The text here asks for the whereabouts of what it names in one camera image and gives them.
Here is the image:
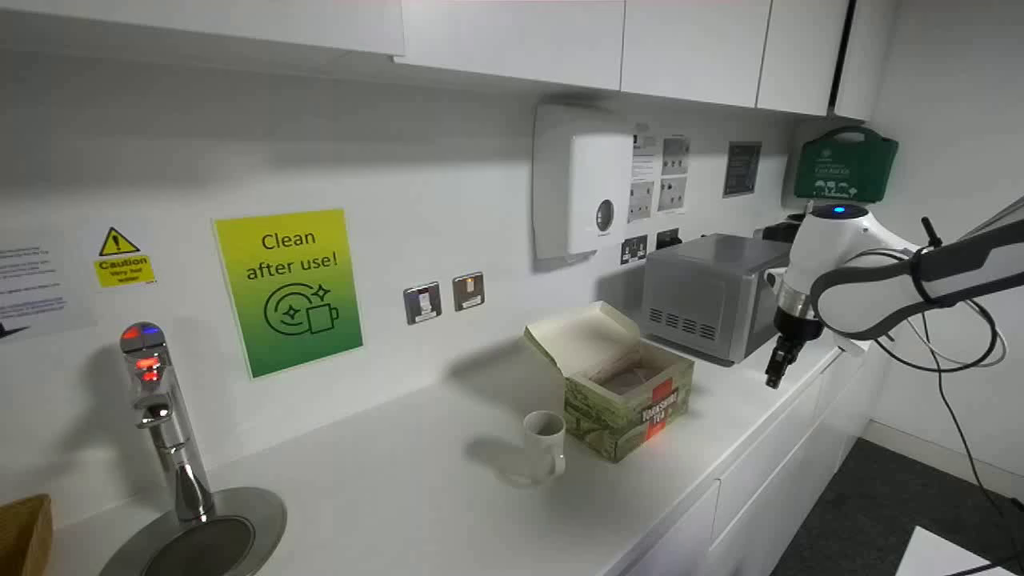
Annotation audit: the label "yellow caution sign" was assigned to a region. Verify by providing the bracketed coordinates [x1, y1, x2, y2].
[98, 226, 156, 288]

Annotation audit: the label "white instruction notice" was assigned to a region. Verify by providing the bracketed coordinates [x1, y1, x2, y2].
[0, 247, 68, 338]

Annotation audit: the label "white cabinets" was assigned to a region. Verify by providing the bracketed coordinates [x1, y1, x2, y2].
[611, 350, 883, 576]
[0, 0, 900, 117]

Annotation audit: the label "round steel drain tray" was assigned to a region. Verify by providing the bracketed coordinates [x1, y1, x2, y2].
[100, 487, 289, 576]

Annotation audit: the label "silver microwave oven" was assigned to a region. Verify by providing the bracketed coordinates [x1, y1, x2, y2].
[639, 232, 791, 364]

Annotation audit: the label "green first aid box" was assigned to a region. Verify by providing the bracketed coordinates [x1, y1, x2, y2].
[795, 125, 900, 206]

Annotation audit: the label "white paper towel dispenser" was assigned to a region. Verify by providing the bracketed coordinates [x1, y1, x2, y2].
[531, 102, 633, 259]

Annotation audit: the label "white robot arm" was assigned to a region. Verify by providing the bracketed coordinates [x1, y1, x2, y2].
[764, 203, 1024, 388]

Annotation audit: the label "left wall switch plate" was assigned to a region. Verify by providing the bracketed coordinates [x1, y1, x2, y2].
[403, 281, 442, 323]

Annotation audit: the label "green tea bag box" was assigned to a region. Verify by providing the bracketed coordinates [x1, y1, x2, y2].
[525, 302, 694, 460]

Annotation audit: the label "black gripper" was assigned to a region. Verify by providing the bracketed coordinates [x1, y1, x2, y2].
[764, 309, 823, 388]

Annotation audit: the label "white upper cabinets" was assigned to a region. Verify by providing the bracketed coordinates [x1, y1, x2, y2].
[0, 0, 900, 117]

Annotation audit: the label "chrome hot water tap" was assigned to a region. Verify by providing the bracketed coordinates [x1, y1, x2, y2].
[120, 319, 215, 524]

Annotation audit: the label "wall switch plate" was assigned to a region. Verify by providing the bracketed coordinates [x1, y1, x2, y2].
[403, 281, 442, 323]
[453, 273, 488, 309]

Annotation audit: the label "right wall switch plate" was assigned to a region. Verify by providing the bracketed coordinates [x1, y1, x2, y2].
[453, 273, 488, 309]

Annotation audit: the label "white ceramic mug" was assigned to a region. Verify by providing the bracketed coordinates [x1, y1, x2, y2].
[510, 411, 566, 487]

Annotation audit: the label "black double socket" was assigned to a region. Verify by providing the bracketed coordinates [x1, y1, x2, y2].
[620, 226, 682, 265]

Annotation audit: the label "white lower cabinets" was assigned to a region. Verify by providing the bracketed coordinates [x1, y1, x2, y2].
[611, 350, 883, 576]

